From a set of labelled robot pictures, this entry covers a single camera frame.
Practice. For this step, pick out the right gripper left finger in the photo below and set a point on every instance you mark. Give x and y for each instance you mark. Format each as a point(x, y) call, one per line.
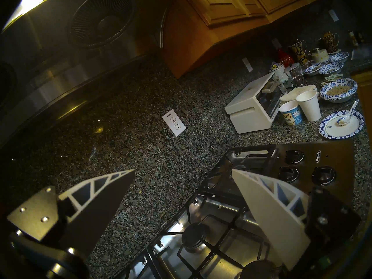
point(96, 211)

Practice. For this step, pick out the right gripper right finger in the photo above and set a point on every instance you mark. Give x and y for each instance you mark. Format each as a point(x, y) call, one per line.
point(276, 217)

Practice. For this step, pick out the white plastic spoon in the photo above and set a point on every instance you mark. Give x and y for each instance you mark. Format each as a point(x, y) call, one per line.
point(347, 115)

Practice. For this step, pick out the blue patterned paper bowl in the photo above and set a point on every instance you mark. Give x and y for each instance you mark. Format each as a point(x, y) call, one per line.
point(312, 68)
point(338, 57)
point(331, 68)
point(338, 91)

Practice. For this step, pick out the white lidded sugar bowl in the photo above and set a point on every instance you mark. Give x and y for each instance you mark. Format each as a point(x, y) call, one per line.
point(319, 56)

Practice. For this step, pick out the stainless gas cooktop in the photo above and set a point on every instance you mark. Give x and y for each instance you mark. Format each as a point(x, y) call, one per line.
point(221, 246)

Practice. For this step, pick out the blue white yogurt cup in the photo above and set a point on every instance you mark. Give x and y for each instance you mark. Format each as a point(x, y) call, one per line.
point(292, 114)

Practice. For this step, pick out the blue patterned paper plate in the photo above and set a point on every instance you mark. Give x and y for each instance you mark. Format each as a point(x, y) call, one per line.
point(334, 130)

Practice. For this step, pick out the clear glass jar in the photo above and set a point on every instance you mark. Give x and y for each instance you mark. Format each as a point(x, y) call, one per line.
point(296, 75)

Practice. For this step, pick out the white patterned ceramic jar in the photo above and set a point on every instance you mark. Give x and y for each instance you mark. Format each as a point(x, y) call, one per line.
point(277, 69)

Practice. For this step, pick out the loose paper bills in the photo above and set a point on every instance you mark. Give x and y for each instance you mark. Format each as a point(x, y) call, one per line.
point(331, 78)

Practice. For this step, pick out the stainless range hood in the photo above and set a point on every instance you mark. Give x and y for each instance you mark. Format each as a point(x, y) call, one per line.
point(58, 66)

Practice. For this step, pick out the red glass vessel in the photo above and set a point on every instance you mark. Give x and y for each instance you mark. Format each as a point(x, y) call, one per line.
point(286, 59)

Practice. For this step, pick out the black gold patterned pitcher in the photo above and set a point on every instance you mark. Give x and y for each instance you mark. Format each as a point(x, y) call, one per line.
point(298, 51)

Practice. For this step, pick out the dark gold teapot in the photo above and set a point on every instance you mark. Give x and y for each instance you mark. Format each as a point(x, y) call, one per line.
point(328, 43)

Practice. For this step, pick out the wooden upper cabinet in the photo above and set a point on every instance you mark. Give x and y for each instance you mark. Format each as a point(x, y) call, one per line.
point(197, 34)

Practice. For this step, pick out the white wall outlet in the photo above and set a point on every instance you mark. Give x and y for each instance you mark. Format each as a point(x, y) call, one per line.
point(173, 123)
point(247, 64)
point(333, 15)
point(276, 43)

